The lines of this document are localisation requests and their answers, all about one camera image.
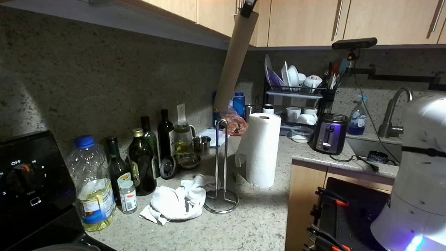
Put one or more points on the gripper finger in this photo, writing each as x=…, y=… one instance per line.
x=248, y=8

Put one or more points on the brown cardboard tube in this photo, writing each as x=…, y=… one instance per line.
x=234, y=62

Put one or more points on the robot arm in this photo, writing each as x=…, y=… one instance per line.
x=421, y=174

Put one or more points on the white paper towel roll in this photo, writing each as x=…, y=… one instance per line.
x=259, y=150

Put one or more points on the metal paper towel holder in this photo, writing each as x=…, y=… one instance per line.
x=217, y=157

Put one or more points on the cabinet door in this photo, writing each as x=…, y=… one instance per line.
x=386, y=21
x=299, y=22

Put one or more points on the row of plates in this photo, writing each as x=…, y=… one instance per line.
x=282, y=75

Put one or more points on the blue water bottle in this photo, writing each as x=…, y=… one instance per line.
x=239, y=104

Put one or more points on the upturned white bowl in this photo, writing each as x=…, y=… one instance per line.
x=312, y=82

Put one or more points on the black dish rack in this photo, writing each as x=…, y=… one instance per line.
x=296, y=94

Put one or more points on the white cup with black lid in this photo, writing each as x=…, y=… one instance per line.
x=268, y=109

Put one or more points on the metal tumbler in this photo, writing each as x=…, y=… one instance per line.
x=248, y=112

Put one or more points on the white mug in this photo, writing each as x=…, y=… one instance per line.
x=293, y=114

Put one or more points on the dark blue bottle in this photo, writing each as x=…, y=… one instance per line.
x=215, y=118

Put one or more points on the plastic bag of food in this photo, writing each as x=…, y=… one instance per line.
x=236, y=123

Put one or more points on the black utensil holder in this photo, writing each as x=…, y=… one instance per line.
x=329, y=94

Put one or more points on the clear plastic container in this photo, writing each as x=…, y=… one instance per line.
x=301, y=134

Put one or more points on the small metal cup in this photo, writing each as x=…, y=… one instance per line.
x=202, y=144

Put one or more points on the glass oil cruet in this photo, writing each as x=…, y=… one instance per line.
x=183, y=139

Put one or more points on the silver black toaster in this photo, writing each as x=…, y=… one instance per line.
x=329, y=134

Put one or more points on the tall dark glass bottle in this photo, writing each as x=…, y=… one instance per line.
x=166, y=136

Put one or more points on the blue liquid spray bottle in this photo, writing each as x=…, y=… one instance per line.
x=358, y=120

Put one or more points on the slim dark green bottle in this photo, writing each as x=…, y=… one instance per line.
x=150, y=137

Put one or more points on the small metal bowl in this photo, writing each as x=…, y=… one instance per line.
x=189, y=161

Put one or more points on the metal tap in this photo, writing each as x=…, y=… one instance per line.
x=389, y=115

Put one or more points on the black round lid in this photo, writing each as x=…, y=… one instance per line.
x=168, y=168

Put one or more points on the sink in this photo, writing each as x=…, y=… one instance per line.
x=366, y=144

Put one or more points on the green gold-capped oil bottle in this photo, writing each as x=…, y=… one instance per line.
x=143, y=164

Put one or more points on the black round dish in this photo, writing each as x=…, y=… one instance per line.
x=377, y=157

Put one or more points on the wooden base cabinet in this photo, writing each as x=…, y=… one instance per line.
x=303, y=202

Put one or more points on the dark wine bottle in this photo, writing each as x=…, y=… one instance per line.
x=117, y=167

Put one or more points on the white cloth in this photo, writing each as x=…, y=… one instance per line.
x=174, y=204

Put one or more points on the small spice jar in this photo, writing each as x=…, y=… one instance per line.
x=128, y=198

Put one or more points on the large plastic oil bottle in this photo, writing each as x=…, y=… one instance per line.
x=93, y=188

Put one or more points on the stove knob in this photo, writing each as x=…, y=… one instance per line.
x=22, y=179

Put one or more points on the black stove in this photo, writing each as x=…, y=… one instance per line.
x=35, y=195

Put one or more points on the grey pan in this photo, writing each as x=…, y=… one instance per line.
x=66, y=247

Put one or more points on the wooden wall cabinet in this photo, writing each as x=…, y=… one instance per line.
x=299, y=21

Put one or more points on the camera on mount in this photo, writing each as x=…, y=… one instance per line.
x=353, y=43

